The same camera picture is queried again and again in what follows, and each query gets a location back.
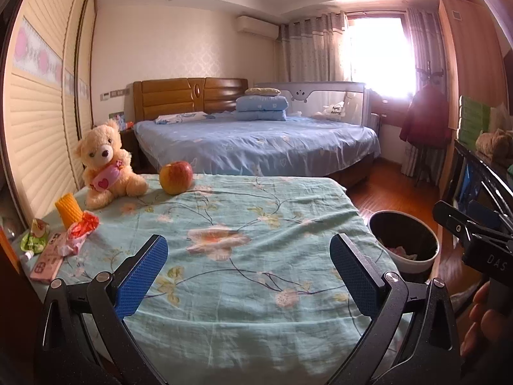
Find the white tissue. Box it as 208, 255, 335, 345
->
388, 246, 417, 261

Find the person's right hand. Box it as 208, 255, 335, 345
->
460, 281, 512, 360

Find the black desk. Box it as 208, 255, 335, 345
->
442, 141, 512, 235

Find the brown plush toy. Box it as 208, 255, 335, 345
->
475, 129, 513, 168

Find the red white candy wrapper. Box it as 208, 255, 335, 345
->
57, 211, 100, 257

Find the green box stack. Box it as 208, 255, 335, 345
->
457, 96, 491, 150

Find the orange foam cup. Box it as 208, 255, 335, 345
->
55, 193, 83, 229

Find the dark red hanging coat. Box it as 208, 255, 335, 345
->
399, 83, 450, 149

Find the red apple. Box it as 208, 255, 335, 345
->
159, 161, 194, 196

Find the wooden nightstand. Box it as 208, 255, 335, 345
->
120, 129, 156, 174

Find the cream teddy bear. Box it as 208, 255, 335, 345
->
74, 119, 149, 210

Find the teal floral bed sheet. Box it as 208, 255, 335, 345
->
58, 175, 395, 384

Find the green snack packet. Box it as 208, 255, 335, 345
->
20, 218, 50, 255

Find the blue bed cover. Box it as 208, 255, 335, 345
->
134, 112, 381, 177

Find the white pillow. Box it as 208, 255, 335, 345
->
154, 111, 215, 124

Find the framed photo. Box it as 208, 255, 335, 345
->
109, 111, 126, 130

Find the wooden headboard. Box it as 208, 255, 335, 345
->
133, 77, 248, 123

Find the cream louvered wardrobe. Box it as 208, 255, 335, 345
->
1, 0, 96, 224

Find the folded blue quilt stack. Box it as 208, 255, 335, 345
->
235, 88, 289, 121

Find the grey patterned curtain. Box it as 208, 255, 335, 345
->
277, 11, 350, 82

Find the white bed guard rail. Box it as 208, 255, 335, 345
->
255, 81, 371, 127

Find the wall air conditioner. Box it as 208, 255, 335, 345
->
236, 16, 279, 40

